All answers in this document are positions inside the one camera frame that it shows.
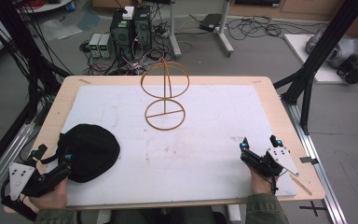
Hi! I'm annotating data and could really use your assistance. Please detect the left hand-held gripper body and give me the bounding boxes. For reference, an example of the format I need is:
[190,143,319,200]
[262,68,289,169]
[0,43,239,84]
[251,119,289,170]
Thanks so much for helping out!
[0,161,71,222]

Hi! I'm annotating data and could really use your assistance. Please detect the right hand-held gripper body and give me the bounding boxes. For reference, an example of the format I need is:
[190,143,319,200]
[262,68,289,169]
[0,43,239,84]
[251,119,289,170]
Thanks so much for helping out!
[240,147,300,188]

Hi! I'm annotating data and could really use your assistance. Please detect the black cap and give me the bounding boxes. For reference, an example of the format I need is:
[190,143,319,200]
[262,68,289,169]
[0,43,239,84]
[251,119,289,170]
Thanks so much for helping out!
[39,123,121,184]

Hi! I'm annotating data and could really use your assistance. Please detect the person's right hand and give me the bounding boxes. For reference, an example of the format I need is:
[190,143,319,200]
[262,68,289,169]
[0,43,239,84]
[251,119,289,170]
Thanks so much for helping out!
[249,166,278,196]

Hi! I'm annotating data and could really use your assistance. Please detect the person's left hand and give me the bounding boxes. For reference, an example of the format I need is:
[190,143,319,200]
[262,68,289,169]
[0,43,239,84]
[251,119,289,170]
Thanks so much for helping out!
[28,177,69,210]

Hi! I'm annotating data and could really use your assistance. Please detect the black tape piece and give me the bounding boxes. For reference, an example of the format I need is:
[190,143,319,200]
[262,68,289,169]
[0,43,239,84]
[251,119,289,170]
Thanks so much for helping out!
[299,156,320,165]

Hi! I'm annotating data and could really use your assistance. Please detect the thin wooden stick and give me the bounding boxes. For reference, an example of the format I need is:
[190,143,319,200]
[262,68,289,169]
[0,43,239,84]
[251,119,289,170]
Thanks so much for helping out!
[289,174,313,197]

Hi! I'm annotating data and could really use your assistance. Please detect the white foam mat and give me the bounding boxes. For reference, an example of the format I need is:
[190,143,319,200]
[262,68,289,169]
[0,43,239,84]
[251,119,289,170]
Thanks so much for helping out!
[45,84,298,207]

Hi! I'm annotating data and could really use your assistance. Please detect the white board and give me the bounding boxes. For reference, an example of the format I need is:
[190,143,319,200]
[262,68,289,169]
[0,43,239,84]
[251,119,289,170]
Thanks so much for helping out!
[282,33,358,85]

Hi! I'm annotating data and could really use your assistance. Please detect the black device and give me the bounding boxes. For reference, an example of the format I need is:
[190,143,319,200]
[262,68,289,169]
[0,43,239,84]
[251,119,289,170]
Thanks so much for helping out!
[336,55,358,85]

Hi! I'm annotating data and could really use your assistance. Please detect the person's legs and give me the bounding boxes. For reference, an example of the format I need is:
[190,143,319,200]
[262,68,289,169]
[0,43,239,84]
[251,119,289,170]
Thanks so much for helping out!
[110,205,229,224]

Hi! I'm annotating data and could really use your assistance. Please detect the grey robot head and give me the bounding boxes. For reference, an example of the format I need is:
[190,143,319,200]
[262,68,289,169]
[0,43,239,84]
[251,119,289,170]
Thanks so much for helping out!
[305,26,358,69]

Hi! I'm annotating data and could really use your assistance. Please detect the white desk leg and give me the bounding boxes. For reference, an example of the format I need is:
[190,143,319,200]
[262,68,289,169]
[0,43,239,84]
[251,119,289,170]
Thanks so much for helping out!
[215,0,236,58]
[167,0,183,59]

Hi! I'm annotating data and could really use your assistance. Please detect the grey power supply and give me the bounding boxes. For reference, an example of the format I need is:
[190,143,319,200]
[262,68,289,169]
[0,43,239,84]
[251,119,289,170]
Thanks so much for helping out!
[98,33,112,59]
[88,33,103,58]

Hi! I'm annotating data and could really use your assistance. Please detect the clear plastic sheet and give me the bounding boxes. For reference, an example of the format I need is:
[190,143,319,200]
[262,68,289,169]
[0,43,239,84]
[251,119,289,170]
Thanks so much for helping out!
[38,18,83,41]

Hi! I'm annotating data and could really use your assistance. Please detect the flat black box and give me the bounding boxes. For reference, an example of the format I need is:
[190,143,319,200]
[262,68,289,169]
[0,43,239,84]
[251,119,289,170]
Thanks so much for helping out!
[199,13,223,33]

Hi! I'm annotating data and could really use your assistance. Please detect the black computer tower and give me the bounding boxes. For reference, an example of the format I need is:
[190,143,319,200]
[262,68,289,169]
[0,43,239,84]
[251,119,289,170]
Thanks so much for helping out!
[109,8,135,61]
[132,5,153,52]

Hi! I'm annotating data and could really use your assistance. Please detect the white box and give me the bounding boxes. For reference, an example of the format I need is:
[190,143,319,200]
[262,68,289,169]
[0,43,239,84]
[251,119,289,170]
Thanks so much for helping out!
[122,6,135,21]

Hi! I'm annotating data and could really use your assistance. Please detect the aluminium rail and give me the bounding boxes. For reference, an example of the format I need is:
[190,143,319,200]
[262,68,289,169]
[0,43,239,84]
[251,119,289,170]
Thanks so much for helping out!
[281,99,349,224]
[0,122,36,208]

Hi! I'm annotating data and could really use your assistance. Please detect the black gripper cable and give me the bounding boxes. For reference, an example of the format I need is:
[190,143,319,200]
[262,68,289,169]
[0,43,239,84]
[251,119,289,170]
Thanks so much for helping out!
[268,169,285,196]
[0,180,13,206]

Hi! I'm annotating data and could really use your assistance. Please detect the black frame post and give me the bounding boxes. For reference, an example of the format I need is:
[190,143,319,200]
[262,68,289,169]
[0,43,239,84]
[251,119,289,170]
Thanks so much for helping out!
[0,0,73,125]
[273,0,358,135]

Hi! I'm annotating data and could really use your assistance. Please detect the gold wire hat stand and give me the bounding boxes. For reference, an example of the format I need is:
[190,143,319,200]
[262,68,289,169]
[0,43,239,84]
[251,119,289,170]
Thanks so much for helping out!
[140,56,191,132]

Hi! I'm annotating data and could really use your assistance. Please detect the tangle of black cables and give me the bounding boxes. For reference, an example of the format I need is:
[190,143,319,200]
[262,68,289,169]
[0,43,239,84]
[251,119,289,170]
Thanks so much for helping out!
[227,15,321,41]

